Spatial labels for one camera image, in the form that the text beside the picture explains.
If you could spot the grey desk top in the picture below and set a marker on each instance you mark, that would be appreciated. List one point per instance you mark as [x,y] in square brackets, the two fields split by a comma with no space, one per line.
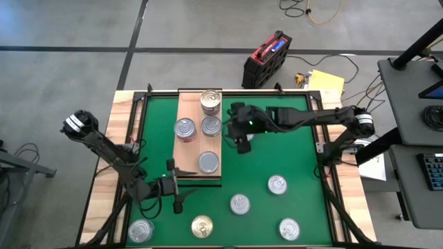
[405,103]
[412,200]

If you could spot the tablet screen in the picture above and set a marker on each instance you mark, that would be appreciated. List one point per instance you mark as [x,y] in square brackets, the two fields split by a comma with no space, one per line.
[434,91]

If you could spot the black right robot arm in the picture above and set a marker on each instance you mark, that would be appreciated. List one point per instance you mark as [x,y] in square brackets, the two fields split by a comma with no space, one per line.
[318,117]

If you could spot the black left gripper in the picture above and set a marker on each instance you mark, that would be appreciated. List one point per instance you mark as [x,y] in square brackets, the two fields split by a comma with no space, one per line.
[167,186]

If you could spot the black keyboard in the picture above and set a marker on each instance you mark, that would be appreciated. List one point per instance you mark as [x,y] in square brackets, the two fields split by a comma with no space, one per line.
[432,171]

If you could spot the white paper sheet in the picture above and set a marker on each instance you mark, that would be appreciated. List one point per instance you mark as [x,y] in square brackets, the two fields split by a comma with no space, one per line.
[375,169]

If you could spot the yellow plug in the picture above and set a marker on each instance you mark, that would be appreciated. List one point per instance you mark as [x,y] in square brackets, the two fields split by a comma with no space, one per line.
[299,80]

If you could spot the black pole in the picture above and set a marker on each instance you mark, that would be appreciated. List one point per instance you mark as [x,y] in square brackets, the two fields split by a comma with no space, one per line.
[418,45]

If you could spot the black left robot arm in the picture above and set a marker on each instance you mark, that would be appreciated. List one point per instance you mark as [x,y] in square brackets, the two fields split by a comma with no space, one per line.
[110,152]

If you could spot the red label can silver lid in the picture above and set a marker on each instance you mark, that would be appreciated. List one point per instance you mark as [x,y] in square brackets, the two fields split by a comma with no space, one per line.
[185,128]
[188,140]

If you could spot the blue white label can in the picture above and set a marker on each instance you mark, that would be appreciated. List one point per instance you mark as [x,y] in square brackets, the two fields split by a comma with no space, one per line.
[142,230]

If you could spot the green label can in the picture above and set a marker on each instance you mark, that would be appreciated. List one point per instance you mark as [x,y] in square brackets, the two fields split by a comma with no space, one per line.
[211,126]

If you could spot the red black tool case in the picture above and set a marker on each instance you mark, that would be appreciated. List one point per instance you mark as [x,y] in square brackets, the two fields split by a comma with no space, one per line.
[264,65]

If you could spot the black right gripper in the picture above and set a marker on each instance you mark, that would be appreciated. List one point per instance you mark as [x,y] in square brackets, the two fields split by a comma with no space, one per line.
[251,122]

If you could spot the green table mat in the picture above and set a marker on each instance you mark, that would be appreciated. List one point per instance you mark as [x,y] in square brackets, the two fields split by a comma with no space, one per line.
[294,166]

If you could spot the wooden board tray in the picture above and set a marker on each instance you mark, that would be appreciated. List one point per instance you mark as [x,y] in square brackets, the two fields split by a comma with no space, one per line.
[188,103]

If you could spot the teal label tuna can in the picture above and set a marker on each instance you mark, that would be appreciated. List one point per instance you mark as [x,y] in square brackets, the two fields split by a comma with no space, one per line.
[239,204]
[277,184]

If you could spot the black aluminium table frame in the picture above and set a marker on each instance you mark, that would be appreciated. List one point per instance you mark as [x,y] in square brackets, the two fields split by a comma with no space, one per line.
[242,93]

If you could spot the yellow paper pad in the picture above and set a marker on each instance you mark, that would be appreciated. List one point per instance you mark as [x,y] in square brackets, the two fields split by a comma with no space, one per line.
[325,83]

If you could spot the grey metal stand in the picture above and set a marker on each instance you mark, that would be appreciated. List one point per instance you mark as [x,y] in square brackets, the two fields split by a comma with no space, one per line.
[24,166]

